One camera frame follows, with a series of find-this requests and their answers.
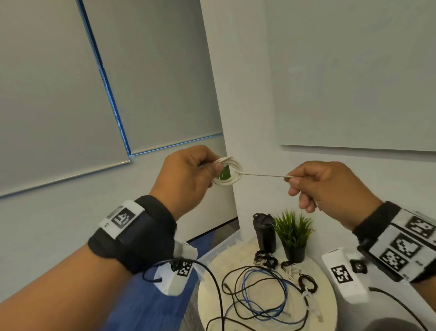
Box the person's right hand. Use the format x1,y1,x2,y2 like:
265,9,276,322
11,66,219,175
285,160,383,232

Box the person's left hand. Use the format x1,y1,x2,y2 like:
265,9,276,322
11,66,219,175
149,145,224,221

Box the long white cable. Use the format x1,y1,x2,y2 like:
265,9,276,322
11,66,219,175
211,156,319,209

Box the clear plastic storage bin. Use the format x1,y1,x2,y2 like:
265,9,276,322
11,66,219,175
197,229,243,270

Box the thick white usb cable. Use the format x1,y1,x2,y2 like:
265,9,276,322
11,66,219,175
284,265,302,282

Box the long black cable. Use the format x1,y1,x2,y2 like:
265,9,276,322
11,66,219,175
205,266,311,331

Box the blue network cable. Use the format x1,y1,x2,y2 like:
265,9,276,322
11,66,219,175
238,267,309,326

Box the person's left forearm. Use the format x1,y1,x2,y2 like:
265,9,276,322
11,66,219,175
0,244,134,331

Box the person's dark trousers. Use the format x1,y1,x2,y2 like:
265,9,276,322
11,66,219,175
361,317,423,331

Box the black marker wristband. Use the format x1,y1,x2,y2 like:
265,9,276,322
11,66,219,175
88,195,178,275
352,201,436,284

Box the small potted grass plant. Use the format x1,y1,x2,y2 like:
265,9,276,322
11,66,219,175
272,209,315,264

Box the black tumbler with lid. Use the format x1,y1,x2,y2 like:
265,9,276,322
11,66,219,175
253,213,277,254

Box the round white table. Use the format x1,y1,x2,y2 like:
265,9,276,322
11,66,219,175
197,238,338,331

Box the white wall whiteboard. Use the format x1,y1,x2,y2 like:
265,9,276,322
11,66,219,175
264,0,436,152

